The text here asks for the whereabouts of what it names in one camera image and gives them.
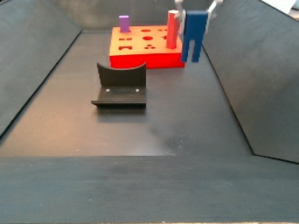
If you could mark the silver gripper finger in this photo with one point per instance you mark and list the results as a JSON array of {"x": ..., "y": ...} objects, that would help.
[
  {"x": 181, "y": 16},
  {"x": 213, "y": 9}
]

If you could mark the blue square-circle forked object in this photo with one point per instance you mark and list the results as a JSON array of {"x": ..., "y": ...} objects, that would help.
[{"x": 194, "y": 29}]

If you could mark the red fixture board with holes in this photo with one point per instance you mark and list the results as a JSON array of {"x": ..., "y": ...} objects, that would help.
[{"x": 144, "y": 47}]

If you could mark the red hexagonal peg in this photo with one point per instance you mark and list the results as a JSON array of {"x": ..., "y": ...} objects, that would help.
[{"x": 173, "y": 29}]

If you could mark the purple rectangular peg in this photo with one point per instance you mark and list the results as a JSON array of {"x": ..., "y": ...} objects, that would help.
[{"x": 125, "y": 23}]

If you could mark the black curved holder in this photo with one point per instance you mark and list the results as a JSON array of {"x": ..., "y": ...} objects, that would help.
[{"x": 122, "y": 86}]

